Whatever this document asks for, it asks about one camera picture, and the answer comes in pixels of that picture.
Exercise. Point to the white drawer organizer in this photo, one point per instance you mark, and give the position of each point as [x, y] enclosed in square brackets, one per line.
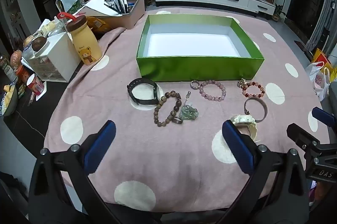
[63, 55]

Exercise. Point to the red white cup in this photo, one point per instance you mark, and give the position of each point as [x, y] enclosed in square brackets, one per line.
[35, 84]

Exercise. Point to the white plastic bag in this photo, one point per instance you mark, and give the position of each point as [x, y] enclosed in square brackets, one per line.
[318, 79]

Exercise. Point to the cream wrist watch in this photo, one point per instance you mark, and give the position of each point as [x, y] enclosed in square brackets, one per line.
[243, 118]

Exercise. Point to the green cardboard box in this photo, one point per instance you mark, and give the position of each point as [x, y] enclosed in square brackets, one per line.
[200, 70]

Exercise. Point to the small potted plant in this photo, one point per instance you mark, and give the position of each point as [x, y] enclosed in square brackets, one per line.
[277, 13]

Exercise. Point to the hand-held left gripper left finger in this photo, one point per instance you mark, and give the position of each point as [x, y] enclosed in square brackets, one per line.
[101, 145]

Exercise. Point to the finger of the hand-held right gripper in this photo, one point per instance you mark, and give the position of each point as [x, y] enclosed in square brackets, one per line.
[324, 115]
[297, 132]

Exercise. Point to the green white tissue pack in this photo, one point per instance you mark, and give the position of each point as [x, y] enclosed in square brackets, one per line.
[69, 1]

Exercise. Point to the bowl with food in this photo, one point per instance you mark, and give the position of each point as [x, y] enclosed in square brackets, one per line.
[9, 101]

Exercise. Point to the yellow bear bottle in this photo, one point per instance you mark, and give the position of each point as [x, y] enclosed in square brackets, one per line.
[87, 42]

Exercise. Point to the yellow red paper bag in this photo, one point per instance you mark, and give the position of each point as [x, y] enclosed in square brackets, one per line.
[322, 57]

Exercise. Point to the orange snack packet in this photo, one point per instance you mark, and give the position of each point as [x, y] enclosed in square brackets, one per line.
[98, 24]

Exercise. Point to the white paper sheets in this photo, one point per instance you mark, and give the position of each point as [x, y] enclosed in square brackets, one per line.
[97, 7]

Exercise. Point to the red can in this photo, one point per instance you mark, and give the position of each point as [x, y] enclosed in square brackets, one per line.
[22, 74]

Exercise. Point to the brown round object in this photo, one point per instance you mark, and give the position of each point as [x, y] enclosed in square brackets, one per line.
[38, 44]

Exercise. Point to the black wrist watch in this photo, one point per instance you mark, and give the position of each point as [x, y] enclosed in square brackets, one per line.
[142, 102]

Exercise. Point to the silver metal bangle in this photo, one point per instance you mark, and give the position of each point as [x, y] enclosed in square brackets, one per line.
[264, 108]

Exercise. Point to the pink pen holder box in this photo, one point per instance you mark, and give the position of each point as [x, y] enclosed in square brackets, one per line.
[134, 13]

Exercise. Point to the pink polka dot tablecloth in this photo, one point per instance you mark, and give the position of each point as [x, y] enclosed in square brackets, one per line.
[158, 161]

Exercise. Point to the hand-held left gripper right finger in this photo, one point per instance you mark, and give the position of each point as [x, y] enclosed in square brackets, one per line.
[238, 145]

